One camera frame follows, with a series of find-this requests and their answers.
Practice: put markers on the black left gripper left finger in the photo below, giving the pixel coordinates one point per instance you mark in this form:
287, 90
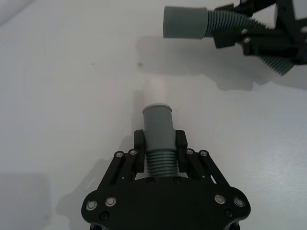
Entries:
124, 167

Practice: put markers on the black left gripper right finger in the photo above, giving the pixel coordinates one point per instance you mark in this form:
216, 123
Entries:
199, 167

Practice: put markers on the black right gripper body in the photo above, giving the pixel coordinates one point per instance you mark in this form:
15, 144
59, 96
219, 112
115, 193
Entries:
287, 21

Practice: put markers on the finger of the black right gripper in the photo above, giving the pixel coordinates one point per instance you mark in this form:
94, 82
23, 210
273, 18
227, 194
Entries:
261, 45
249, 7

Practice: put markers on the white table cloth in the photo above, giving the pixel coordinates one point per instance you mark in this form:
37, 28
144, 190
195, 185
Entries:
72, 107

